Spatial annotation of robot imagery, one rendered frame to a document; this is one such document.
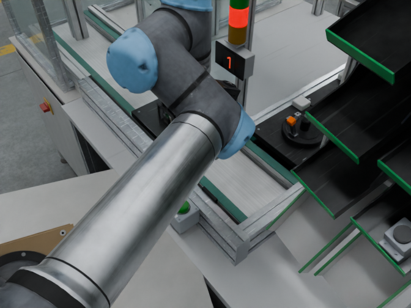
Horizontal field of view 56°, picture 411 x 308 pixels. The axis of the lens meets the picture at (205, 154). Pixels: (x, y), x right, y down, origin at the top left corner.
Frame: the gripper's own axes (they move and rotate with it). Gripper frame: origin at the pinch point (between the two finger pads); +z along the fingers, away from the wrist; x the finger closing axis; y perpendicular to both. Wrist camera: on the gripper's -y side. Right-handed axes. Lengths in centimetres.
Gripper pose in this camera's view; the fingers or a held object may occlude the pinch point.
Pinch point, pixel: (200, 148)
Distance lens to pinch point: 81.6
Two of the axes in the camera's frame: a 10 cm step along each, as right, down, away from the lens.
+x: 6.3, 5.7, -5.3
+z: 0.0, 6.8, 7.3
